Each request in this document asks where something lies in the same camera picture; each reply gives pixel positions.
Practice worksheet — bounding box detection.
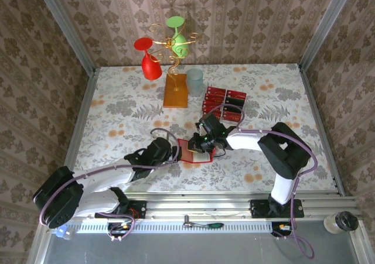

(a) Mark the red leather card holder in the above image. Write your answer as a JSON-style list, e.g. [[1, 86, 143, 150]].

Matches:
[[177, 138, 217, 163]]

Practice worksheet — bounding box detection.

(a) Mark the clear acrylic card stand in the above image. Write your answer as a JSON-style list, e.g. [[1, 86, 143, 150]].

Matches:
[[201, 85, 247, 124]]

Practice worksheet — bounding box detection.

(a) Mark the frosted pale blue cup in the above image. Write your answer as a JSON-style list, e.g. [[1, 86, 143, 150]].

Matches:
[[186, 68, 204, 97]]

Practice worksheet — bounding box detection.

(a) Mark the red wine glass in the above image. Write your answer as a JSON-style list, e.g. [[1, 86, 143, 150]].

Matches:
[[134, 37, 163, 81]]

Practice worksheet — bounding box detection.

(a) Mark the green wine glass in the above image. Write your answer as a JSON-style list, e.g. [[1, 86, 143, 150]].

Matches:
[[166, 16, 190, 59]]

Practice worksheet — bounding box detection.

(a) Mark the clear jar black lid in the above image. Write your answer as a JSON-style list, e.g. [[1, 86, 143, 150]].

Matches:
[[323, 210, 360, 235]]

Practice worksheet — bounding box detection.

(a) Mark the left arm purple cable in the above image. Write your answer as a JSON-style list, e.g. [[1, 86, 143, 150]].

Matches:
[[32, 127, 180, 243]]

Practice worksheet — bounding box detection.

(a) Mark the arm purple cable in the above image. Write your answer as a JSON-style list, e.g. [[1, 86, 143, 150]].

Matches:
[[32, 127, 180, 243], [199, 104, 319, 260]]

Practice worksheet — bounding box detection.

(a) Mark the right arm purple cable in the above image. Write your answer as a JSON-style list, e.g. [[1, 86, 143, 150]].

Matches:
[[199, 104, 319, 260]]

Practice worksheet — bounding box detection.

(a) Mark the gold wire rack wooden base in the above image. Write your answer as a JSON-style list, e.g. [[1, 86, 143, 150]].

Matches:
[[148, 23, 202, 109]]

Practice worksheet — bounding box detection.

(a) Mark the aluminium frame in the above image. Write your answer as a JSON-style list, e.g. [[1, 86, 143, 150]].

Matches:
[[28, 0, 370, 264]]

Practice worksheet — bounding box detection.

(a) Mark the white slotted cable duct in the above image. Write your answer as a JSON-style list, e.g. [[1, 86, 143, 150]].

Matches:
[[52, 220, 278, 234]]

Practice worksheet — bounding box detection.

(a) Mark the black wired connector block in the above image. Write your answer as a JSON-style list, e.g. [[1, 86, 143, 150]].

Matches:
[[107, 221, 135, 238], [271, 221, 294, 238]]

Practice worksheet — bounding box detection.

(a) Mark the green-handled ratchet wrench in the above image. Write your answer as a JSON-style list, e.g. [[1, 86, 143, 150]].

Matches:
[[182, 214, 226, 229]]

